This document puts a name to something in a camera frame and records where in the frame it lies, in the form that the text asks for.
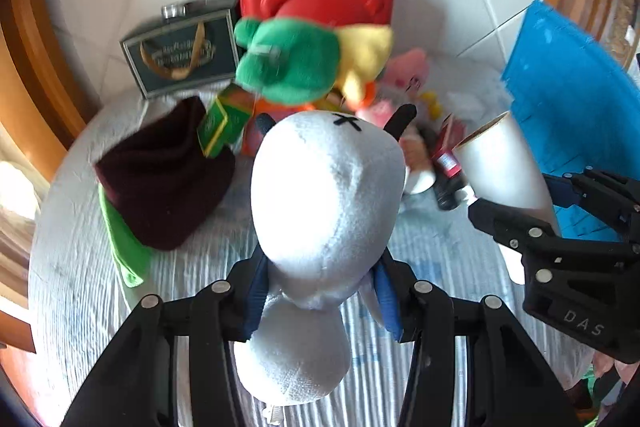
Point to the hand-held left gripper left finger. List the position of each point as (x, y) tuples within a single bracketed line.
[(256, 302)]

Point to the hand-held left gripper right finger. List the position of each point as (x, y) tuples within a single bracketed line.
[(387, 304)]

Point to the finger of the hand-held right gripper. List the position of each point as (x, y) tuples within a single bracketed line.
[(595, 189), (505, 222)]

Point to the white paper roll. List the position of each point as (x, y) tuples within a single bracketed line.
[(505, 162)]

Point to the white plush toy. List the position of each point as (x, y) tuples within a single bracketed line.
[(325, 207)]

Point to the green cloth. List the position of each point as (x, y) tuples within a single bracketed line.
[(130, 252)]

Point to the white cloth covered desktop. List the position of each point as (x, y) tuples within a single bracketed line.
[(70, 257)]

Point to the black bottle with red label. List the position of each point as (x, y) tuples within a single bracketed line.
[(447, 172)]

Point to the blue board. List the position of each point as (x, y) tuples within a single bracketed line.
[(565, 77)]

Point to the white plastic bag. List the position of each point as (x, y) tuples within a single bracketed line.
[(475, 92)]

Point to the dark maroon cloth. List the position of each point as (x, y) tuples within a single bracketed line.
[(165, 187)]

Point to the orange pink plush toy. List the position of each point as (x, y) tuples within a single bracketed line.
[(376, 109)]

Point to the green cardboard box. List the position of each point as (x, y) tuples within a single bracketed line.
[(225, 117)]

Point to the green yellow plush toy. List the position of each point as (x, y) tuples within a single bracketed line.
[(290, 62)]

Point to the dark green flask box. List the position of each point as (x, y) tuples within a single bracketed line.
[(180, 52)]

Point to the wooden door frame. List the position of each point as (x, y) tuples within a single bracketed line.
[(30, 57)]

